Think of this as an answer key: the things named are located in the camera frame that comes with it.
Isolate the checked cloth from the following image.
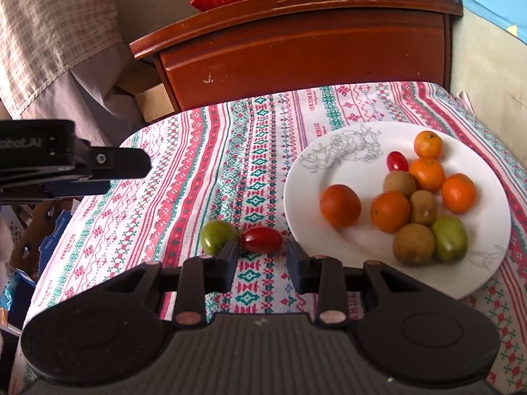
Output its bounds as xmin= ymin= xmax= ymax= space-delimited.
xmin=0 ymin=0 xmax=145 ymax=146

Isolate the light green tomato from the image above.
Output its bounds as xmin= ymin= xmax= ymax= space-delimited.
xmin=430 ymin=215 xmax=469 ymax=264

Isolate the brown kiwi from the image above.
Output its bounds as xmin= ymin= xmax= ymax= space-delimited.
xmin=409 ymin=190 xmax=438 ymax=227
xmin=392 ymin=223 xmax=436 ymax=267
xmin=383 ymin=170 xmax=418 ymax=198

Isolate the blue package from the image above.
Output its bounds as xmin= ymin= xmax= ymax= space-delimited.
xmin=0 ymin=269 xmax=37 ymax=327

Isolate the wooden nightstand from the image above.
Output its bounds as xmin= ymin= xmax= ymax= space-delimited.
xmin=129 ymin=0 xmax=464 ymax=113

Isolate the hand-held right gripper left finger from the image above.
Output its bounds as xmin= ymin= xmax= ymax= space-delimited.
xmin=99 ymin=242 xmax=241 ymax=328

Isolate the red cherry tomato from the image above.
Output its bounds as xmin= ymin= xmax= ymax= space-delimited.
xmin=387 ymin=151 xmax=409 ymax=172
xmin=241 ymin=227 xmax=284 ymax=254

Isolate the blue printed carton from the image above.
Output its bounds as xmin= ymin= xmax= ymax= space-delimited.
xmin=39 ymin=209 xmax=81 ymax=265

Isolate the patterned tablecloth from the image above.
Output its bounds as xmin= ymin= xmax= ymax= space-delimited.
xmin=8 ymin=81 xmax=527 ymax=395

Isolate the dark green tomato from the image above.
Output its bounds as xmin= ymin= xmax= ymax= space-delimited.
xmin=201 ymin=220 xmax=240 ymax=256

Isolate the brown cardboard carton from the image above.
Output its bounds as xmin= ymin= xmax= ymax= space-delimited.
xmin=10 ymin=199 xmax=75 ymax=272

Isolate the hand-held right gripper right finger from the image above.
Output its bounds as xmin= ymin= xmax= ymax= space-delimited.
xmin=285 ymin=240 xmax=416 ymax=325

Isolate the cardboard box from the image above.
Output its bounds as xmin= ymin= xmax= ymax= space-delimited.
xmin=115 ymin=66 xmax=178 ymax=123

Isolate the white plate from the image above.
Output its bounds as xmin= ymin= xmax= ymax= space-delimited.
xmin=283 ymin=121 xmax=512 ymax=299

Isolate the pale green sofa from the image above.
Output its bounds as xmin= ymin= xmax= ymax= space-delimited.
xmin=449 ymin=12 xmax=527 ymax=165

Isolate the dark orange mandarin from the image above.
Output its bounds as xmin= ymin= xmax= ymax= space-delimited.
xmin=320 ymin=184 xmax=362 ymax=228

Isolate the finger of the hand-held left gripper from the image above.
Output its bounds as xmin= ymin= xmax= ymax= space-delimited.
xmin=41 ymin=178 xmax=113 ymax=199
xmin=74 ymin=140 xmax=152 ymax=182

